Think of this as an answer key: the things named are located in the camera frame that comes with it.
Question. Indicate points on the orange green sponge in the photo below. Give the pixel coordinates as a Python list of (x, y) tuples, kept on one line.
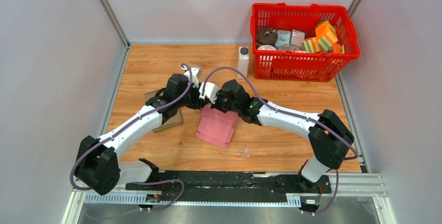
[(326, 35)]

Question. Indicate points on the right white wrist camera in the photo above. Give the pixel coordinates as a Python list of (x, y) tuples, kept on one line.
[(208, 92)]

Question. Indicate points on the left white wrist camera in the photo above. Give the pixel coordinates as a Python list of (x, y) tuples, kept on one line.
[(193, 74)]

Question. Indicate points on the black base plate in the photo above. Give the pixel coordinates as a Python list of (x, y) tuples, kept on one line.
[(230, 186)]

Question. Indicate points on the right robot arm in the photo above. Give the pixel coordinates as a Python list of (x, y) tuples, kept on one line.
[(329, 137)]

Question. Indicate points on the brown round item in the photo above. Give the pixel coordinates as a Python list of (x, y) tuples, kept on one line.
[(266, 36)]

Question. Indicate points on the white bottle black cap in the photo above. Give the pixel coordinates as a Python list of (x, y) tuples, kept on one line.
[(243, 60)]

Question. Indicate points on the aluminium frame rail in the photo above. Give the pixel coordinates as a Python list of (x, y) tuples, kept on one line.
[(343, 185)]

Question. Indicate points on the white round lid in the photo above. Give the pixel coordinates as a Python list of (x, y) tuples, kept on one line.
[(266, 48)]

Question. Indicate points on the teal small box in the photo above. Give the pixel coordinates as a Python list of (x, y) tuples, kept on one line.
[(283, 38)]

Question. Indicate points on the striped sponge pack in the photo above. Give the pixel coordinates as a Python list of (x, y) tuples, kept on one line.
[(311, 45)]

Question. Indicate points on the grey pink small box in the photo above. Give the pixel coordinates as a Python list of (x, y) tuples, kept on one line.
[(297, 39)]

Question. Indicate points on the red plastic basket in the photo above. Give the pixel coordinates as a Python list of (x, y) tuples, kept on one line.
[(320, 67)]

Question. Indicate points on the small clear screw bag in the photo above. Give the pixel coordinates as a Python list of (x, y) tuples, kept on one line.
[(244, 152)]

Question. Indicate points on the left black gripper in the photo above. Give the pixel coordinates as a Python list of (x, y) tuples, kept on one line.
[(198, 102)]

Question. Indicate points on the pink paper box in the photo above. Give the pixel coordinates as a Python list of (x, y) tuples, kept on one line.
[(217, 127)]

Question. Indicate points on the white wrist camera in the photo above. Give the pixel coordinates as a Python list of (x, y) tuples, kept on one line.
[(193, 74), (208, 92)]

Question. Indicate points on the brown cardboard box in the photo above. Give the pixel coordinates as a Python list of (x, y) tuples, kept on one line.
[(172, 122)]

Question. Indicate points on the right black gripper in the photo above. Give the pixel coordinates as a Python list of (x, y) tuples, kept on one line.
[(219, 94)]

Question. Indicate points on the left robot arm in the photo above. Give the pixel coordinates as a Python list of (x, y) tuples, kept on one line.
[(97, 166)]

